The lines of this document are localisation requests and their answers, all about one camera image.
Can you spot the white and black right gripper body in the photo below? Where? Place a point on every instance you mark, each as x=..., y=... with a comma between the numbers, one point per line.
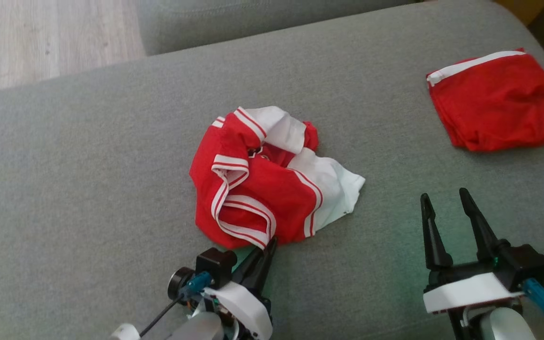
x=470, y=290

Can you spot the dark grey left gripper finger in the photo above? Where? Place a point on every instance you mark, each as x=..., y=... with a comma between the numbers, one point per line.
x=255, y=269
x=267, y=271

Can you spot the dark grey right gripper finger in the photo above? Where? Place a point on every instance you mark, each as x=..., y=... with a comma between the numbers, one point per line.
x=482, y=231
x=435, y=241

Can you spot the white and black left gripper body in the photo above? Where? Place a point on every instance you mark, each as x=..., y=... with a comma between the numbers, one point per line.
x=248, y=307

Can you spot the red and white sports jersey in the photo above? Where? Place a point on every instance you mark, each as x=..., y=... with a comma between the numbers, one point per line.
x=262, y=189

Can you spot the red shorts with white stripe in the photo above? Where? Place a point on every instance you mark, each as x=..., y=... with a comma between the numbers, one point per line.
x=494, y=104

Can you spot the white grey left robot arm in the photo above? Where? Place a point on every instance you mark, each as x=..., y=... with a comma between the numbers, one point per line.
x=196, y=328

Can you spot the large grey sofa seat cushion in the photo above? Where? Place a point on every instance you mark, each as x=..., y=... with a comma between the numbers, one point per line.
x=88, y=189

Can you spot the wide yellow sofa back cushion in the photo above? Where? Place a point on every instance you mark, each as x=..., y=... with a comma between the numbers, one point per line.
x=522, y=7

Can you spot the blue left camera connector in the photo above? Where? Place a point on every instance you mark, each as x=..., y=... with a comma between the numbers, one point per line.
x=199, y=282

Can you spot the blue camera connector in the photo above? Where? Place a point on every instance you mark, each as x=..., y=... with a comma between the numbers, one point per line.
x=199, y=282
x=541, y=297

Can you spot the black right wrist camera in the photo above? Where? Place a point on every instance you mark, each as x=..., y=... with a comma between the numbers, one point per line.
x=527, y=264

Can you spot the blue right camera connector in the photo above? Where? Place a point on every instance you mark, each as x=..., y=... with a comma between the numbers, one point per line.
x=541, y=297

